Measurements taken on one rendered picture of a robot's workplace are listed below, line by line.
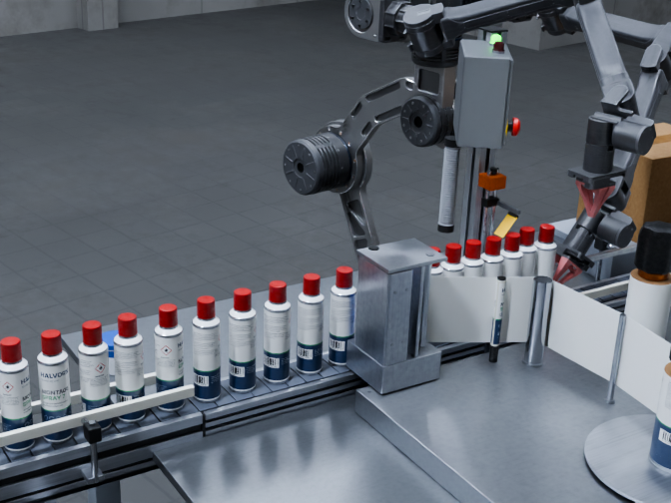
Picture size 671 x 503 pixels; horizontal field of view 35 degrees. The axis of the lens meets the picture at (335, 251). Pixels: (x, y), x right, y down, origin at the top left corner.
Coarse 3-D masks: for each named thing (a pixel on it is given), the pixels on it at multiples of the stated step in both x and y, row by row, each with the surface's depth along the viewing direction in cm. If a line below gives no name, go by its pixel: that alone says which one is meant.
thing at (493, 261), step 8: (488, 240) 230; (496, 240) 230; (488, 248) 230; (496, 248) 230; (480, 256) 232; (488, 256) 230; (496, 256) 230; (488, 264) 230; (496, 264) 230; (488, 272) 231; (496, 272) 231
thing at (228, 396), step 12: (624, 276) 265; (588, 288) 258; (600, 300) 252; (324, 360) 220; (324, 372) 215; (336, 372) 216; (228, 384) 210; (264, 384) 210; (276, 384) 210; (288, 384) 210; (300, 384) 211; (228, 396) 205; (240, 396) 206; (252, 396) 206; (204, 408) 201
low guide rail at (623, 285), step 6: (618, 282) 253; (624, 282) 253; (594, 288) 249; (600, 288) 250; (606, 288) 250; (612, 288) 251; (618, 288) 252; (624, 288) 254; (588, 294) 247; (594, 294) 249; (600, 294) 250; (606, 294) 251
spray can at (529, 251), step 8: (520, 232) 236; (528, 232) 235; (520, 240) 236; (528, 240) 236; (520, 248) 236; (528, 248) 236; (536, 248) 238; (528, 256) 236; (528, 264) 237; (528, 272) 238
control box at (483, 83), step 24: (480, 48) 222; (504, 48) 223; (480, 72) 216; (504, 72) 216; (456, 96) 230; (480, 96) 218; (504, 96) 218; (456, 120) 226; (480, 120) 220; (504, 120) 220; (456, 144) 222; (480, 144) 222; (504, 144) 222
